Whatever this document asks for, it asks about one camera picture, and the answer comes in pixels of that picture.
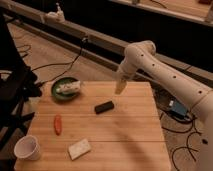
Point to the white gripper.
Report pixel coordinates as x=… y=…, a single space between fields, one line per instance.
x=126 y=71

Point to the black chair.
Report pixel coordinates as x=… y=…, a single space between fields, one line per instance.
x=17 y=85

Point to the white sponge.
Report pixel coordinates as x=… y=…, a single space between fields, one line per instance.
x=79 y=148

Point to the white object on rail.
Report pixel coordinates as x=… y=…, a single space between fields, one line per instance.
x=58 y=15

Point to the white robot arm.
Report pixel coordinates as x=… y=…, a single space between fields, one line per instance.
x=194 y=95

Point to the white paper cup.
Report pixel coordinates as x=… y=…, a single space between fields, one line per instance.
x=27 y=148

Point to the white object on plate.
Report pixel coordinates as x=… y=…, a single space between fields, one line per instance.
x=67 y=88

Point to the black rectangular block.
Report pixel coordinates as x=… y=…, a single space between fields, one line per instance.
x=104 y=107

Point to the red pepper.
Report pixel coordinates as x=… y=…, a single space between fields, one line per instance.
x=58 y=124

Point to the blue box on floor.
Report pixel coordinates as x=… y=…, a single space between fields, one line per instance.
x=177 y=109

